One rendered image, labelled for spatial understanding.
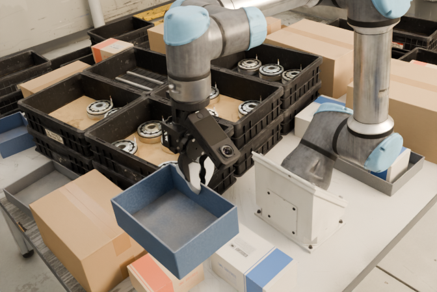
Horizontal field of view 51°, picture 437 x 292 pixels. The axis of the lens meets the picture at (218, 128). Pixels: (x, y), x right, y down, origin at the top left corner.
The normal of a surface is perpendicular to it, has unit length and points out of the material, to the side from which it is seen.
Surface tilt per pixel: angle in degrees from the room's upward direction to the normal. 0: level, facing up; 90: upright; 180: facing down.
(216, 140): 33
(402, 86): 0
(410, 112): 90
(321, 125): 48
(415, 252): 0
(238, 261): 0
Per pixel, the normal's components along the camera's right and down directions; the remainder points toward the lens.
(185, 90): -0.12, 0.50
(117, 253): 0.69, 0.35
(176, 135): -0.76, 0.34
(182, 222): -0.09, -0.83
